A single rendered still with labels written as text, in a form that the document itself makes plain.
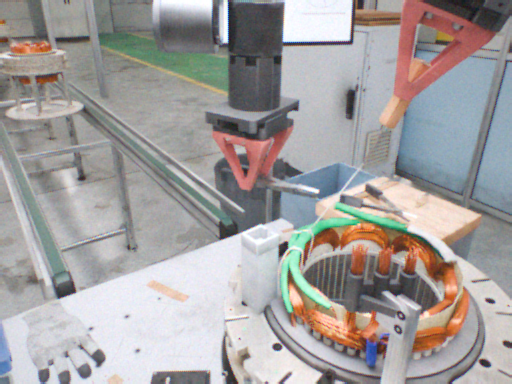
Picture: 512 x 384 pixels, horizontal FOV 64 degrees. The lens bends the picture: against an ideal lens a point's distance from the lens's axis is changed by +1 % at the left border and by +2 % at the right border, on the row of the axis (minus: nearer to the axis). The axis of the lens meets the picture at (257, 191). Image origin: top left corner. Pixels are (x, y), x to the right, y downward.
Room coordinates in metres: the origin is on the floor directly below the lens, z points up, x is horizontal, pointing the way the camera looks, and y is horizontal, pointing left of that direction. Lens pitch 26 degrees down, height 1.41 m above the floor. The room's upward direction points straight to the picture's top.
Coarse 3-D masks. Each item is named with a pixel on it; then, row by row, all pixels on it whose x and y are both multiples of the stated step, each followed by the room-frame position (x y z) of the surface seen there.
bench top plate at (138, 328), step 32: (288, 224) 1.04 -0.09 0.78; (192, 256) 0.88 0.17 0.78; (224, 256) 0.88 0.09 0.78; (96, 288) 0.75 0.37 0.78; (128, 288) 0.75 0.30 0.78; (192, 288) 0.75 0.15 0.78; (224, 288) 0.75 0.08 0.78; (96, 320) 0.65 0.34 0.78; (128, 320) 0.65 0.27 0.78; (160, 320) 0.65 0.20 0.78; (192, 320) 0.65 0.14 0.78; (128, 352) 0.57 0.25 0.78; (160, 352) 0.57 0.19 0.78; (192, 352) 0.57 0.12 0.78
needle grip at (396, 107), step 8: (416, 64) 0.34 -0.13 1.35; (424, 64) 0.34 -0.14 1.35; (416, 72) 0.34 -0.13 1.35; (424, 72) 0.34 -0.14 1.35; (408, 80) 0.35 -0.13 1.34; (392, 96) 0.36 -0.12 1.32; (392, 104) 0.35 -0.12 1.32; (400, 104) 0.35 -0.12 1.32; (408, 104) 0.35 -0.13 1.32; (384, 112) 0.36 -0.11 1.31; (392, 112) 0.35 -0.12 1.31; (400, 112) 0.35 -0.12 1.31; (384, 120) 0.35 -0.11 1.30; (392, 120) 0.35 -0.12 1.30
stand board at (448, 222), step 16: (352, 192) 0.68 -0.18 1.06; (384, 192) 0.68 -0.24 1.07; (400, 192) 0.68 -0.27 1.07; (416, 192) 0.68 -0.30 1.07; (320, 208) 0.63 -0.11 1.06; (368, 208) 0.62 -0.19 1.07; (400, 208) 0.62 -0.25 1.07; (416, 208) 0.62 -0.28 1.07; (432, 208) 0.62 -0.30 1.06; (448, 208) 0.62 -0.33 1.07; (464, 208) 0.62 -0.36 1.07; (416, 224) 0.57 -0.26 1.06; (432, 224) 0.57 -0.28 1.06; (448, 224) 0.57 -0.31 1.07; (464, 224) 0.57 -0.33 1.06; (448, 240) 0.54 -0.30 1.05
